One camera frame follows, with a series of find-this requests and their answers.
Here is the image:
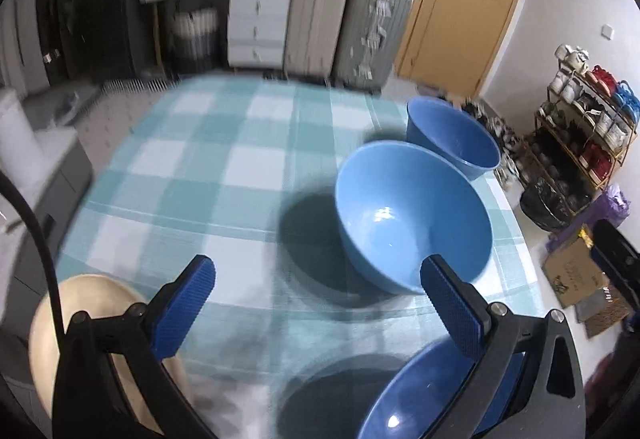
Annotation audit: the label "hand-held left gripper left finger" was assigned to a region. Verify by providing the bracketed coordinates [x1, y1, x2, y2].
[51, 255, 218, 439]

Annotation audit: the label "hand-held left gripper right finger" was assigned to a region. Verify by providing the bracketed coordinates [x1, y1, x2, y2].
[419, 255, 587, 439]

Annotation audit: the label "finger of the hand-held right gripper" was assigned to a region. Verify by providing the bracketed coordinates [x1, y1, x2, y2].
[591, 219, 640, 315]

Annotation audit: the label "beige plate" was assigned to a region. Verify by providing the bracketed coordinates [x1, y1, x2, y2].
[27, 274, 188, 435]

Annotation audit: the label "blue bowl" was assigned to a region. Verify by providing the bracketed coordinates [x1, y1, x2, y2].
[357, 336, 526, 439]
[406, 96, 502, 182]
[335, 140, 494, 296]

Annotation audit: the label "printed cardboard box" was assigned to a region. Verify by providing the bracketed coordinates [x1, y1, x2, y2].
[542, 239, 612, 310]

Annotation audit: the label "purple plastic bag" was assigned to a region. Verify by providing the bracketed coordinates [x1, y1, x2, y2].
[549, 184, 632, 262]

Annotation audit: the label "white bin with black bag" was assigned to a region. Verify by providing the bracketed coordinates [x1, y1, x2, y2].
[520, 176, 572, 233]

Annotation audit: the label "metal shoe rack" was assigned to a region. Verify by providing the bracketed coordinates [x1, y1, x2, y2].
[534, 44, 640, 201]

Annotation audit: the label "teal checked tablecloth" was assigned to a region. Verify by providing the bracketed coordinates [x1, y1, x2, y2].
[55, 74, 548, 439]

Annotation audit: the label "rows of shelved sneakers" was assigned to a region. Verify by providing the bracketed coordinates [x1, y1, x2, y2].
[542, 44, 640, 190]

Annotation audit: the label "cluster of loose sneakers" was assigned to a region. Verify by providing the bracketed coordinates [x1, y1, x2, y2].
[462, 99, 532, 191]

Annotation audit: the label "white laundry basket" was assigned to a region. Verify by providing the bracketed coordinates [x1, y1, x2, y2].
[170, 9, 222, 71]

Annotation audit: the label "silver suitcase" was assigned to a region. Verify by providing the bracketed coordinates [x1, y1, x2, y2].
[332, 0, 413, 90]

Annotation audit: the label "tan wooden door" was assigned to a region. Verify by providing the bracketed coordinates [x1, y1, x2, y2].
[395, 0, 536, 97]

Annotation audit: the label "white desk with drawers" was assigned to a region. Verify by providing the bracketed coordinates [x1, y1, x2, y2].
[137, 0, 296, 70]

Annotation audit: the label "dark grey fridge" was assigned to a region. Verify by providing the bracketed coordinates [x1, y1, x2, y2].
[35, 0, 153, 85]

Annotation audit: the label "beige suitcase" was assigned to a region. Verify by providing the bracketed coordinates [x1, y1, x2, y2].
[282, 0, 351, 80]

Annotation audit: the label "black cable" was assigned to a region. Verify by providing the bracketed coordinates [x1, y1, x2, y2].
[0, 169, 67, 362]

